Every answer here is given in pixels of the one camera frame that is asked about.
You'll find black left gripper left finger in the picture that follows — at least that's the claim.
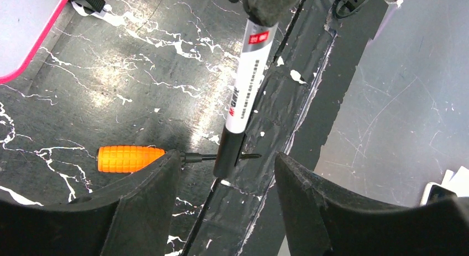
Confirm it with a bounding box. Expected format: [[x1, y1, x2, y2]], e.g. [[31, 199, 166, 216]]
[[1, 150, 181, 255]]

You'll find orange handled screwdriver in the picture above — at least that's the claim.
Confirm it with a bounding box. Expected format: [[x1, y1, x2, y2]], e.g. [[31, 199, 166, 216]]
[[96, 145, 262, 173]]

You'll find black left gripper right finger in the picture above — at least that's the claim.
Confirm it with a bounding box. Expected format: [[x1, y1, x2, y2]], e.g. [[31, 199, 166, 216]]
[[274, 153, 468, 255]]

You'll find pink framed whiteboard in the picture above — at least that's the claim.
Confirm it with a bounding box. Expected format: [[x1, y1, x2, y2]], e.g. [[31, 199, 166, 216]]
[[1, 0, 68, 83]]

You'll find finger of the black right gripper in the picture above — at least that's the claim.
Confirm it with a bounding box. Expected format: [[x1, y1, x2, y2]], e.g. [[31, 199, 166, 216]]
[[229, 0, 300, 27]]

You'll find white black whiteboard marker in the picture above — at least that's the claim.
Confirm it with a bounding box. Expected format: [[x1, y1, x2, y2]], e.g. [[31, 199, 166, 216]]
[[213, 19, 278, 179]]

